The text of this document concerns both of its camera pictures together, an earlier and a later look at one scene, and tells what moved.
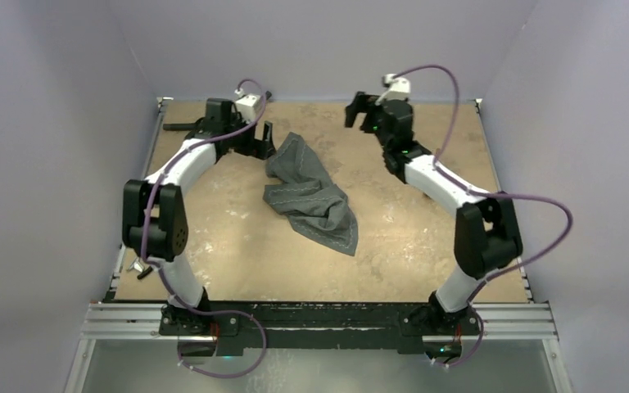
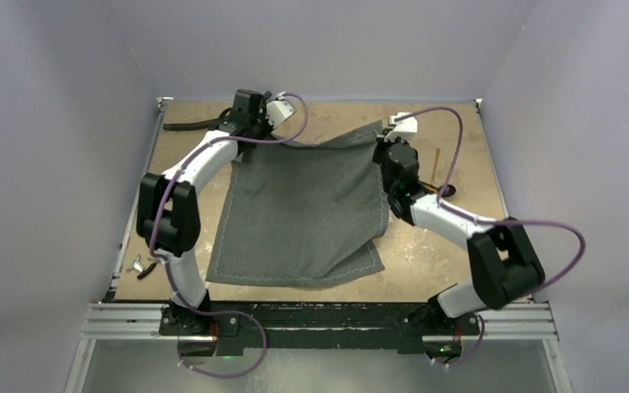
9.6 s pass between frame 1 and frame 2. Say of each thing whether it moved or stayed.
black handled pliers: stayed
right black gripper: moved
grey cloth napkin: moved
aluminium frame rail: stayed
